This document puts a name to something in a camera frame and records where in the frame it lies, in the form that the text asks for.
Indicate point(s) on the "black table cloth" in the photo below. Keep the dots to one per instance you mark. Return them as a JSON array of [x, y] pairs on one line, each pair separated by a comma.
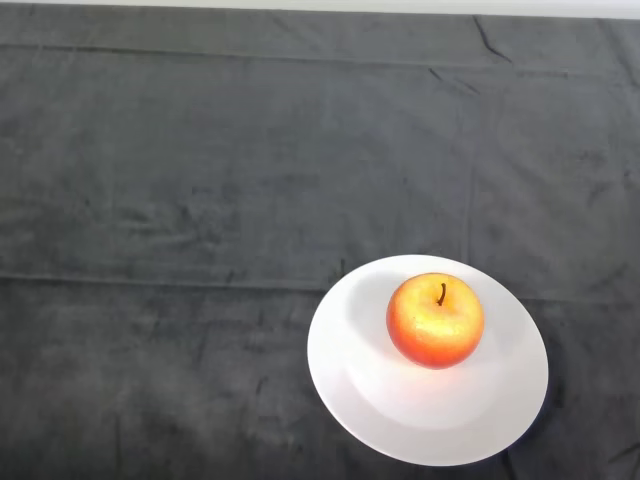
[[250, 150]]

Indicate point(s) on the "red yellow apple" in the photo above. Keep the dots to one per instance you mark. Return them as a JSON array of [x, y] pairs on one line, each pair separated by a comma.
[[435, 322]]

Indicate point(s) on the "white round plate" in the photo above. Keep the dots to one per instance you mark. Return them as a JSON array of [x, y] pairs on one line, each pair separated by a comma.
[[450, 415]]

